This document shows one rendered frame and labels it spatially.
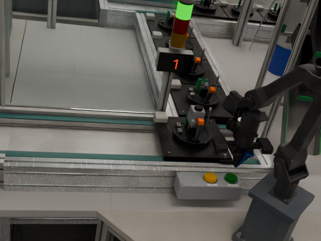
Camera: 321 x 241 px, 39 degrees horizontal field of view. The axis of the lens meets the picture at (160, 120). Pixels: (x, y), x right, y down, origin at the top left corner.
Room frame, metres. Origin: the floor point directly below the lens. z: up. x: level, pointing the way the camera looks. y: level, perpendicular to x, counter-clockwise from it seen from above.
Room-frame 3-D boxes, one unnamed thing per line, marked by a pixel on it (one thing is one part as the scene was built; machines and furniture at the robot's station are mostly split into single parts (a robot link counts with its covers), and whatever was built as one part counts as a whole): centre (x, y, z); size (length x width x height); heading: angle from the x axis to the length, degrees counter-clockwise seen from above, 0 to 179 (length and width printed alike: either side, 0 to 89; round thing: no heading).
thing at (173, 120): (1.35, -0.12, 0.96); 0.24 x 0.24 x 0.02; 16
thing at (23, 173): (1.15, 0.01, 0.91); 0.89 x 0.06 x 0.11; 106
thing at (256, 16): (2.80, -0.36, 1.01); 0.24 x 0.24 x 0.13; 16
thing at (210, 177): (1.14, -0.19, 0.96); 0.04 x 0.04 x 0.02
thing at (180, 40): (1.44, 0.00, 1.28); 0.05 x 0.05 x 0.05
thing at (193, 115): (1.36, -0.12, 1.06); 0.08 x 0.04 x 0.07; 16
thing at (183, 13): (1.44, 0.00, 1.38); 0.05 x 0.05 x 0.05
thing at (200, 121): (1.30, -0.13, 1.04); 0.04 x 0.02 x 0.08; 16
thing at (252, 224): (1.02, -0.38, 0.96); 0.15 x 0.15 x 0.20; 57
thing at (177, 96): (1.62, -0.15, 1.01); 0.24 x 0.24 x 0.13; 16
